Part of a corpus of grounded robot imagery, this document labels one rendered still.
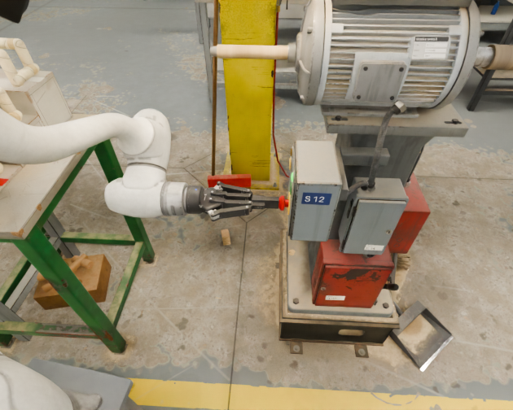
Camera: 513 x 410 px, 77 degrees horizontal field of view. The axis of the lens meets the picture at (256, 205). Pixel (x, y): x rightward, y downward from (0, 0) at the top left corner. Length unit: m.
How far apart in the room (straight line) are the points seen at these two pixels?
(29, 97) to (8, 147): 0.69
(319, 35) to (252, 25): 1.03
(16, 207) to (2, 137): 0.55
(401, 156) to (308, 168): 0.37
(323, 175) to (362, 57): 0.28
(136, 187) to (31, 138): 0.31
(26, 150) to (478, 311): 1.99
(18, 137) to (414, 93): 0.80
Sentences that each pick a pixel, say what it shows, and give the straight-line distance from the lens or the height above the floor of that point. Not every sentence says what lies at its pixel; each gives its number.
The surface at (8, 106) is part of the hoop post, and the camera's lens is 1.27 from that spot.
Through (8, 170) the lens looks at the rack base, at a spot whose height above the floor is 0.94.
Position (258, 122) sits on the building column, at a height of 0.50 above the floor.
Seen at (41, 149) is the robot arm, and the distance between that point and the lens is 0.63.
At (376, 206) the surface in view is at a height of 0.91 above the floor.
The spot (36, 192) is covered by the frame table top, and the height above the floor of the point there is 0.93.
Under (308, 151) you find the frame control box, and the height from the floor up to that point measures 1.12.
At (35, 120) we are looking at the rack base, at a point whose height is 1.01.
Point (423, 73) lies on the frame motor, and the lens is 0.86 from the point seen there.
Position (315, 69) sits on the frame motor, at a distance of 0.80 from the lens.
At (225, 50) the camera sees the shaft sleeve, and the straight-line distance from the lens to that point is 0.91.
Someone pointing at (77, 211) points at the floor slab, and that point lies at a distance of 2.44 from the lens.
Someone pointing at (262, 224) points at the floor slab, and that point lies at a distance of 2.06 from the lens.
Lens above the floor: 1.57
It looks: 46 degrees down
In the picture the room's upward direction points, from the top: straight up
